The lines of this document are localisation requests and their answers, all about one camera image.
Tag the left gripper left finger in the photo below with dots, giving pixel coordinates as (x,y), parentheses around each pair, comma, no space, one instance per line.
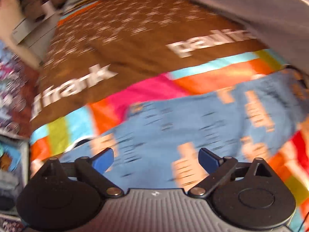
(91,170)

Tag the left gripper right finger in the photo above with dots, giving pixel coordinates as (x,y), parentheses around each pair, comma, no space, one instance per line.
(219,169)

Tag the blue patterned children's pants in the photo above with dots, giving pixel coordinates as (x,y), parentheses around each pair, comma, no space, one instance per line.
(156,146)

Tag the colourful paul frank blanket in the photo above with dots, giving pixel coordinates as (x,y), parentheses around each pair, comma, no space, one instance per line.
(116,54)

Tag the white bedside table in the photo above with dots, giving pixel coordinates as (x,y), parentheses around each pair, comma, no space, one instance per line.
(36,37)

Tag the grey duvet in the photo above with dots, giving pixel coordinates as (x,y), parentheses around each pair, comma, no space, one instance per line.
(280,24)

